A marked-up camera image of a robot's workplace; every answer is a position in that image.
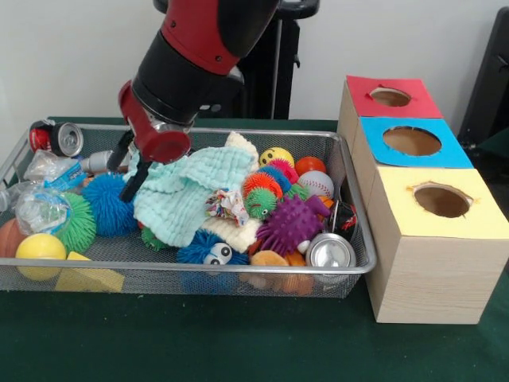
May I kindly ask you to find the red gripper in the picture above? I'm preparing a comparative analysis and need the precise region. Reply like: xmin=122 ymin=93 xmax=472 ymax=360
xmin=106 ymin=79 xmax=191 ymax=204

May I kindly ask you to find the mint green cloth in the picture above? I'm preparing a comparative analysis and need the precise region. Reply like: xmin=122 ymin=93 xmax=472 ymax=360
xmin=133 ymin=146 xmax=255 ymax=247

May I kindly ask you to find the small white patterned cloth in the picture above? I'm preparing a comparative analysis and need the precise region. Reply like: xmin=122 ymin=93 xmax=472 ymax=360
xmin=204 ymin=189 xmax=250 ymax=227

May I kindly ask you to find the cream fluffy cloth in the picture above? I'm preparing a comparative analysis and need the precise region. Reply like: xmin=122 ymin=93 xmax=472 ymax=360
xmin=200 ymin=131 xmax=263 ymax=252

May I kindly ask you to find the multicolour spiky caterpillar toy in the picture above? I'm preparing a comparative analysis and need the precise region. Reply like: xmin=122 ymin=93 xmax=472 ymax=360
xmin=242 ymin=158 xmax=299 ymax=222

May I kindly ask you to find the metal mesh bin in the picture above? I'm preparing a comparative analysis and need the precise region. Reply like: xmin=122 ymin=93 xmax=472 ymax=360
xmin=0 ymin=123 xmax=378 ymax=298

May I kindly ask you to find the wooden box with three holes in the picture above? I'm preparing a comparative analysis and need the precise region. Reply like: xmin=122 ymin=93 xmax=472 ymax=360
xmin=336 ymin=74 xmax=509 ymax=325

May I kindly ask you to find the green spiky puffer toy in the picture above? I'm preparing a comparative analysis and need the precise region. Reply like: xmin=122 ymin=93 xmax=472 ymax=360
xmin=55 ymin=193 xmax=97 ymax=254

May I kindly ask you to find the blue puffer ball with eyes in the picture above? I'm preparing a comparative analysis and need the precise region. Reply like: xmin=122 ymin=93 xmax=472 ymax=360
xmin=177 ymin=228 xmax=251 ymax=267

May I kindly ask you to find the yellow tennis ball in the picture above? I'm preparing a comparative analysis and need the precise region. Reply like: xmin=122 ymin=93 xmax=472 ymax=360
xmin=14 ymin=233 xmax=68 ymax=279

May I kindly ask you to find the yellow smiley ball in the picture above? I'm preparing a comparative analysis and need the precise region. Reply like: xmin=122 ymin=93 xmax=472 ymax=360
xmin=258 ymin=146 xmax=296 ymax=170

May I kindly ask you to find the purple spiky monster toy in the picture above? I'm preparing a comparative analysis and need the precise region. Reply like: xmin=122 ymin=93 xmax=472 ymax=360
xmin=254 ymin=193 xmax=331 ymax=255

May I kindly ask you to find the white baseball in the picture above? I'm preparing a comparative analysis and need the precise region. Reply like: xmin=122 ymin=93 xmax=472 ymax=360
xmin=297 ymin=170 xmax=335 ymax=198

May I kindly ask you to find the black stand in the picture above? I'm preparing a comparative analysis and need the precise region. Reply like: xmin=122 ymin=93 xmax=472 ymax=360
xmin=457 ymin=6 xmax=509 ymax=138

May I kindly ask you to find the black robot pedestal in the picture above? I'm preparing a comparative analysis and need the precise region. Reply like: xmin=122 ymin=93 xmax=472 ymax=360
xmin=153 ymin=0 xmax=321 ymax=119

